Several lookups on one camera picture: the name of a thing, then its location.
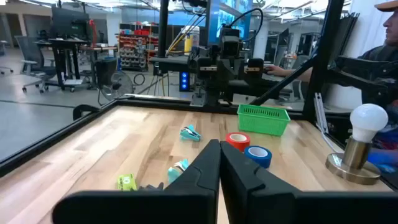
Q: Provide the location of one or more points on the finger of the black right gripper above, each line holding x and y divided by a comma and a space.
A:
237, 84
223, 84

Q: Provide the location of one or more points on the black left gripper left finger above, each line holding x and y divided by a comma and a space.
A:
140, 208

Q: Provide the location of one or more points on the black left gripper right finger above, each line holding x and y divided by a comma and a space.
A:
311, 208

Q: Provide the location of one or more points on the teal staple remover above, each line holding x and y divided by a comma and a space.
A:
189, 133
175, 172

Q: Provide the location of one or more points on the red tape roll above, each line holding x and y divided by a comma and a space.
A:
237, 141

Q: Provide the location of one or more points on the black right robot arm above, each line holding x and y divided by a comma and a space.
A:
214, 99

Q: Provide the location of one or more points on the small green stapler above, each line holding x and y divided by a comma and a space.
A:
126, 182

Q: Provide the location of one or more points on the blue tape roll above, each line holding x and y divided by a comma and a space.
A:
258, 157

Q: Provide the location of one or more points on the computer tower blue lights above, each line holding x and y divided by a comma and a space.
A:
184, 81

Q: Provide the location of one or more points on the green plastic basket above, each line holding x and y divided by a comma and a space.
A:
262, 123

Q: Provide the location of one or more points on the large blue display screen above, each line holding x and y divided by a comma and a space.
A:
230, 15

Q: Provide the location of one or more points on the white bulb brass lamp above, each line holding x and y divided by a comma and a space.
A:
354, 152

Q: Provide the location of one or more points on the parts bin shelving rack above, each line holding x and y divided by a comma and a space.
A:
135, 51

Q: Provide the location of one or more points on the black floor fan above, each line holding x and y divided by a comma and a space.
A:
116, 87

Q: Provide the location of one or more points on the black trash bin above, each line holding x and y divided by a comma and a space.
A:
105, 70

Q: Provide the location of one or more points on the black standing desk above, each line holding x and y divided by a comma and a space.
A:
66, 56

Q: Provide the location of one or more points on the black computer monitor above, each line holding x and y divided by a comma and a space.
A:
70, 23

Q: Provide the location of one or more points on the person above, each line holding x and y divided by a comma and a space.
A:
382, 53

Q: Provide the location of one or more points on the grey office chair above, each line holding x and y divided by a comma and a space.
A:
32, 62

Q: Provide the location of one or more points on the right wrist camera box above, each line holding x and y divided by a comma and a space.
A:
230, 43

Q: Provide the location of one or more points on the black aluminium frame post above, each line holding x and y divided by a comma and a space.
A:
321, 56

